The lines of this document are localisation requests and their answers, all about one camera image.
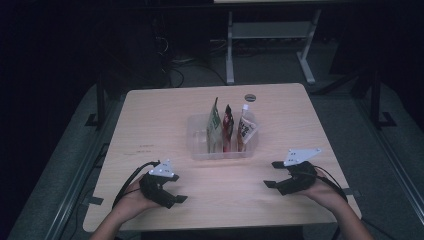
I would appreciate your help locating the person's right hand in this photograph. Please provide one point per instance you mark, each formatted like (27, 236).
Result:
(326, 195)

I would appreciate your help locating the white metal desk frame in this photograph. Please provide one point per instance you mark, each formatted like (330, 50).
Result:
(229, 50)

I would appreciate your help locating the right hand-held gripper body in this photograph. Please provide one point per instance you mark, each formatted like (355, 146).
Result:
(298, 180)

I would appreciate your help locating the black metal stand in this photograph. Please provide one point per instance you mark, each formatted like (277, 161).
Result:
(375, 100)
(100, 103)

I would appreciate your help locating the grey tape strip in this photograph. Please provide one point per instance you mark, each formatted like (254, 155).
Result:
(353, 192)
(93, 200)

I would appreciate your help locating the red and black snack packet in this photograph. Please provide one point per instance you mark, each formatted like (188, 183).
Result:
(228, 128)

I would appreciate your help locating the orange snack packet red edge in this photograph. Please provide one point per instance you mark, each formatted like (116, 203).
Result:
(246, 128)

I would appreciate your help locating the clear plastic container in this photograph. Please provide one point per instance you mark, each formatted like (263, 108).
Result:
(198, 136)

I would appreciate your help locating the person's left hand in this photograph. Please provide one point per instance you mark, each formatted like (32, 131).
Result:
(131, 205)

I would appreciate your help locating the grey table grommet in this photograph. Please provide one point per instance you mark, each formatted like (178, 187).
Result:
(250, 97)

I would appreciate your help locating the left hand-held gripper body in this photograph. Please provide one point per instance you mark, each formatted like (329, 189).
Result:
(156, 191)

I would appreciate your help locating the grey metal floor rail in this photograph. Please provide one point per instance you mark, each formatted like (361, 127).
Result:
(393, 156)
(80, 176)

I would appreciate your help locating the green and white snack packet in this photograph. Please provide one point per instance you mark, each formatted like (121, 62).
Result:
(214, 128)

